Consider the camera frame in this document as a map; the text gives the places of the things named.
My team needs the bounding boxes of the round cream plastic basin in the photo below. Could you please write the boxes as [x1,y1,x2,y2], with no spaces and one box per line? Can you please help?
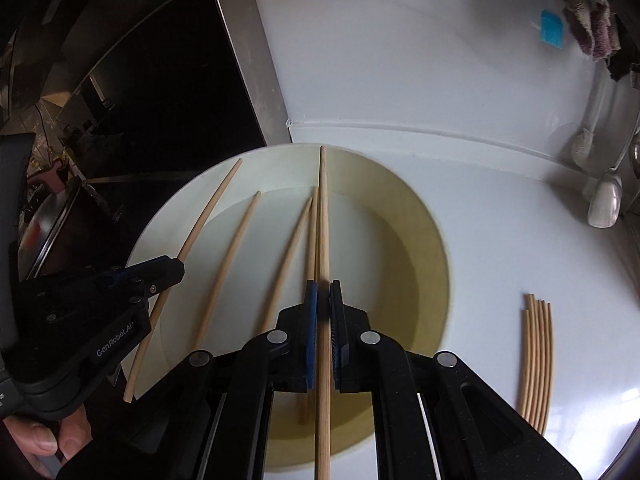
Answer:
[122,144,451,473]

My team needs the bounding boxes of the single wooden chopstick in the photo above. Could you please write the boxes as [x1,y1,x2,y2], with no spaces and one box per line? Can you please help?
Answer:
[255,196,314,336]
[298,186,321,426]
[314,145,332,480]
[192,190,262,353]
[123,158,244,403]

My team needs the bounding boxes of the person's left hand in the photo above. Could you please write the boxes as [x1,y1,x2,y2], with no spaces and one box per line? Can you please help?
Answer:
[2,405,93,478]

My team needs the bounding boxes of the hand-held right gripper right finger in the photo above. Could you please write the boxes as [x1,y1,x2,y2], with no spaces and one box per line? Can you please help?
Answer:
[329,280,583,480]

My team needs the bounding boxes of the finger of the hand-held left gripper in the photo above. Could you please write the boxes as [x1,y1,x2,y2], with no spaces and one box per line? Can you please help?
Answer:
[107,256,186,281]
[100,267,186,306]

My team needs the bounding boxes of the metal pot lid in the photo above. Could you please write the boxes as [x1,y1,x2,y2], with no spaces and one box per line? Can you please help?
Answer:
[17,180,83,281]

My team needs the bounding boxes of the white dish brush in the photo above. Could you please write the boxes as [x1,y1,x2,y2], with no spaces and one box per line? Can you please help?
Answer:
[571,77,621,167]

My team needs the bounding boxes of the pile of wooden chopsticks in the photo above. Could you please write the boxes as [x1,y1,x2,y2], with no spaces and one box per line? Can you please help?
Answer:
[516,292,556,436]

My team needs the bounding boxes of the grey-brown towel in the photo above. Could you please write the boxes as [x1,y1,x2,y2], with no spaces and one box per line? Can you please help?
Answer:
[547,0,621,61]

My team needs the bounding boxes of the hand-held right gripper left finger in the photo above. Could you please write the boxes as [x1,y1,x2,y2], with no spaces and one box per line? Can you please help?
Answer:
[57,282,319,480]

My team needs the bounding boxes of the metal spatula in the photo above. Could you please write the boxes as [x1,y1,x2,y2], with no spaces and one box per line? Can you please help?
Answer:
[587,130,640,229]

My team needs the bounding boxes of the dark cooking pot red handles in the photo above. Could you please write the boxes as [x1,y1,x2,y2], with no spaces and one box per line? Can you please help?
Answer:
[17,157,86,281]

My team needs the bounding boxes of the dark cloth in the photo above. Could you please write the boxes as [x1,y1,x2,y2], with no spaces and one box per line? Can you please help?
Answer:
[605,5,640,81]

